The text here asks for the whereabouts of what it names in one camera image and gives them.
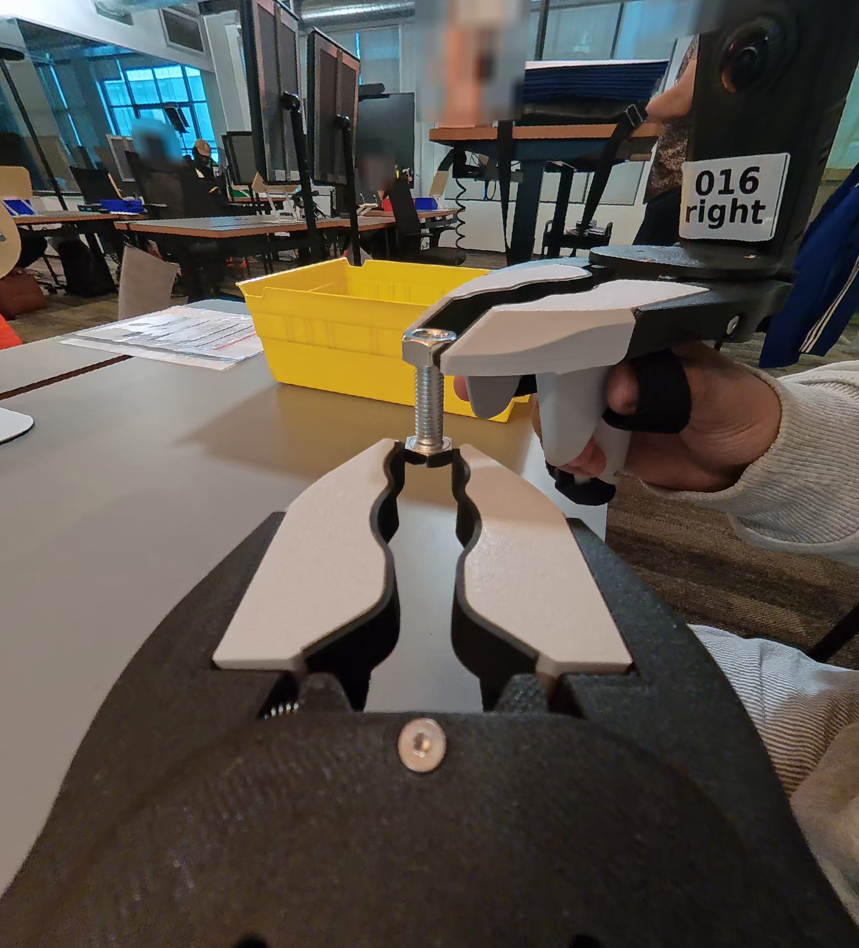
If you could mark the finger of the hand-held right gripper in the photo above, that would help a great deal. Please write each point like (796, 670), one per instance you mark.
(548, 337)
(518, 278)

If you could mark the standing desk with orange top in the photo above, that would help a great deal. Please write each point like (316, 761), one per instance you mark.
(548, 133)

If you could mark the black office chair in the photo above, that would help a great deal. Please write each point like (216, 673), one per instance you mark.
(418, 222)

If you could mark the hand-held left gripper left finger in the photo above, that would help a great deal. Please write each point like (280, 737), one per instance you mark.
(311, 578)

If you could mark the person's right forearm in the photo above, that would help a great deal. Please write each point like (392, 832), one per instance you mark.
(837, 459)

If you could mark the long office desk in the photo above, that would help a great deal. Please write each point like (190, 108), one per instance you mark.
(252, 226)

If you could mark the steel bolt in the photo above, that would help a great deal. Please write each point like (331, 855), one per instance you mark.
(429, 404)

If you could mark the steel hex nut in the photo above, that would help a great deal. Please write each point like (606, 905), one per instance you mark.
(426, 346)

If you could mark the yellow plastic bin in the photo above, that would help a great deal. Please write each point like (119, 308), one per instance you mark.
(340, 348)

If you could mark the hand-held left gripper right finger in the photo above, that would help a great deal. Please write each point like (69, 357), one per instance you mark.
(540, 585)

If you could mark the monitor on pole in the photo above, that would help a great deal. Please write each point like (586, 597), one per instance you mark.
(274, 89)
(333, 111)

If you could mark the person's striped shirt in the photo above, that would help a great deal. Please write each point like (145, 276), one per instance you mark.
(792, 689)

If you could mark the laminated paper sheet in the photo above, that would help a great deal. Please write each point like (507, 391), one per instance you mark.
(170, 337)

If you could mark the brown bag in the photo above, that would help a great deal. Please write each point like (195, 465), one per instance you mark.
(18, 292)

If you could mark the black monitor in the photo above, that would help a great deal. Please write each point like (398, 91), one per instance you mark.
(389, 130)

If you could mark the grey desk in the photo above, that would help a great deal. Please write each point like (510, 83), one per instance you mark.
(141, 481)

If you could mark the blue jacket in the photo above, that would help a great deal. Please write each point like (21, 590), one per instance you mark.
(837, 259)

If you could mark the grey board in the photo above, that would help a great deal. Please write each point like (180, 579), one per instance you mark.
(146, 285)

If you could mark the person's right hand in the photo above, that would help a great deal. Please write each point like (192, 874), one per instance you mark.
(718, 429)

